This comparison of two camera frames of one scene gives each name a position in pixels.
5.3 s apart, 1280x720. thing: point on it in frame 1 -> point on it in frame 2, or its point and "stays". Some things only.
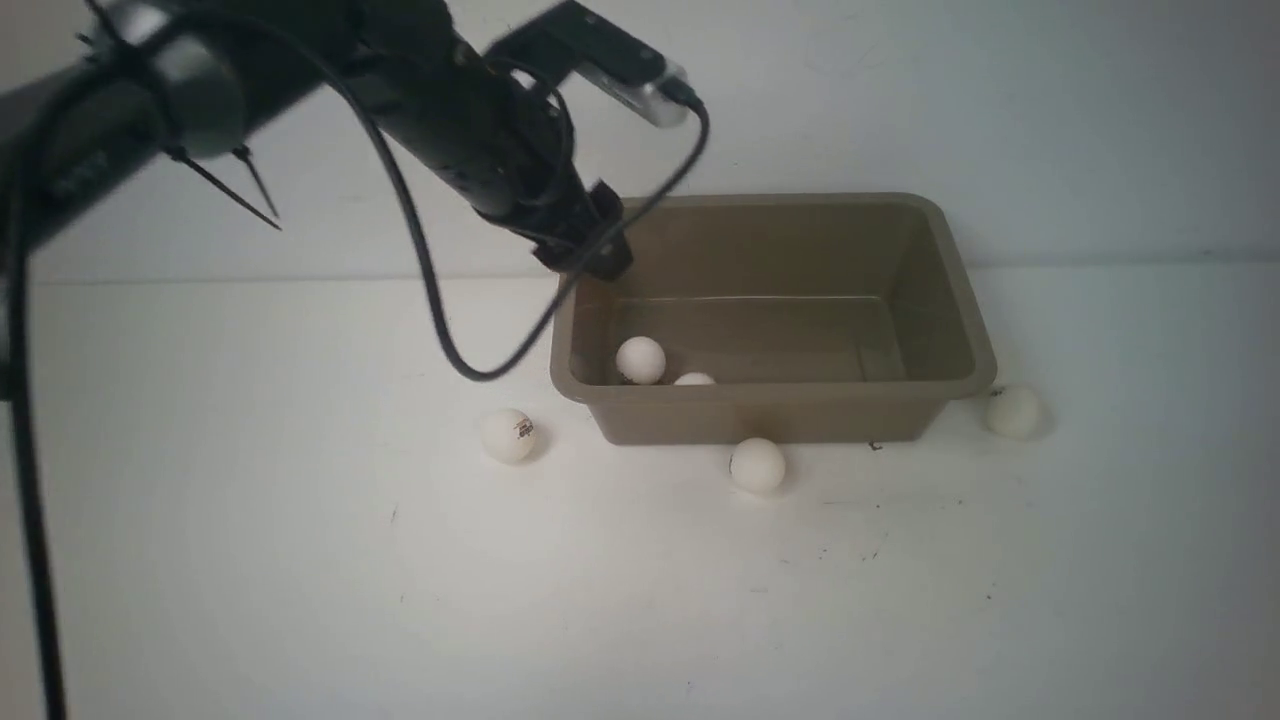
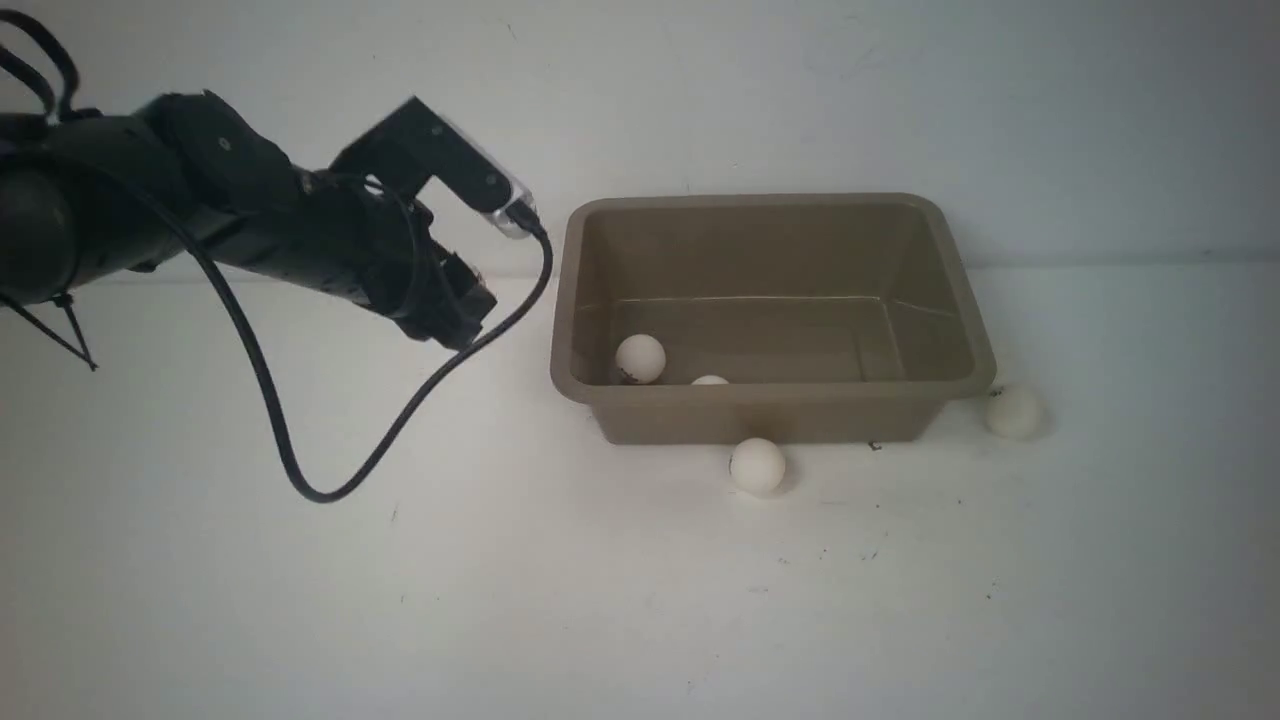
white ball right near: [1012, 411] stays
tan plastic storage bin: [823, 319] stays
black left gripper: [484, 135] -> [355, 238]
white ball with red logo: [640, 359] stays
